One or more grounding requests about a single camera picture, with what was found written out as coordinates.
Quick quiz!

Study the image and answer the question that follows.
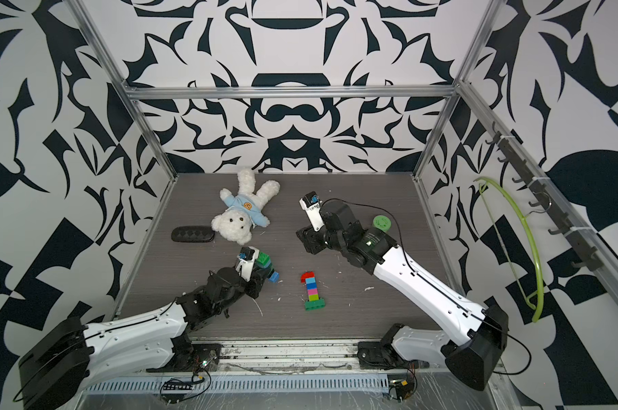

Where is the green long lego plate brick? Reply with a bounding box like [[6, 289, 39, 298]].
[[305, 299, 326, 311]]

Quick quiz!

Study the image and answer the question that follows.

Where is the light green tall lego brick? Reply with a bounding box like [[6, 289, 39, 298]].
[[256, 252, 271, 269]]

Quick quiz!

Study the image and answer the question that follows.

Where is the red lego brick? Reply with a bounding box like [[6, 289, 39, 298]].
[[300, 272, 315, 284]]

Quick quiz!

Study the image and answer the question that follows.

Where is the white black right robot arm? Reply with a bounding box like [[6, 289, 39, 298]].
[[296, 191, 512, 391]]

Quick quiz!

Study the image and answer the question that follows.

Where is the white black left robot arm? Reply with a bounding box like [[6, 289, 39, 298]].
[[14, 266, 279, 409]]

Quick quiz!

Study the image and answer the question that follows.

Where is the black remote control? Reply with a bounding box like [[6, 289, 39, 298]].
[[171, 225, 215, 243]]

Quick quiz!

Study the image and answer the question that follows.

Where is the white teddy bear blue shirt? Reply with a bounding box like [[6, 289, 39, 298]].
[[211, 169, 280, 245]]

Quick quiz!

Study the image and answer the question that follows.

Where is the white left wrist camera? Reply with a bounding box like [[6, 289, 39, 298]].
[[235, 246, 259, 282]]

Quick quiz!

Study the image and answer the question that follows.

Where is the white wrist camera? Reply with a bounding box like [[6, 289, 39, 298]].
[[235, 246, 259, 282], [299, 191, 324, 232]]

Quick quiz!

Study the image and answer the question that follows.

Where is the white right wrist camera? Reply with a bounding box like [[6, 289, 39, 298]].
[[299, 191, 324, 232]]

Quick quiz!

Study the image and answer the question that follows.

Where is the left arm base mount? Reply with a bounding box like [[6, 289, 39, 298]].
[[146, 335, 223, 373]]

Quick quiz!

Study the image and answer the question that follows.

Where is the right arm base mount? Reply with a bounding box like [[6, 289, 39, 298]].
[[357, 324, 421, 370]]

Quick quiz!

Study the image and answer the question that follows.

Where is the black wall hook rack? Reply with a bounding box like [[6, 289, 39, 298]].
[[488, 122, 604, 272]]

